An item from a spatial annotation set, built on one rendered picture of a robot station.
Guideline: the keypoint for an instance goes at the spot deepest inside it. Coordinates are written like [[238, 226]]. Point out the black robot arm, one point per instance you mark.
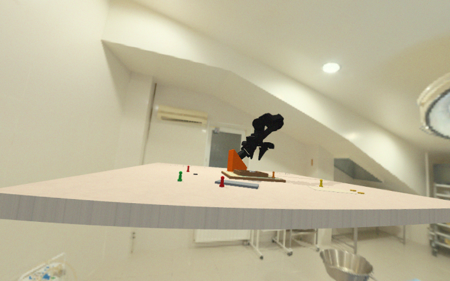
[[272, 122]]

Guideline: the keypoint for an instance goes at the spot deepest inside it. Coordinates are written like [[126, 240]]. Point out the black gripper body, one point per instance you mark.
[[259, 143]]

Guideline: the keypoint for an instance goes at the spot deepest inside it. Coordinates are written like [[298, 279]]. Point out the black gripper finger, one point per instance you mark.
[[261, 153], [251, 151]]

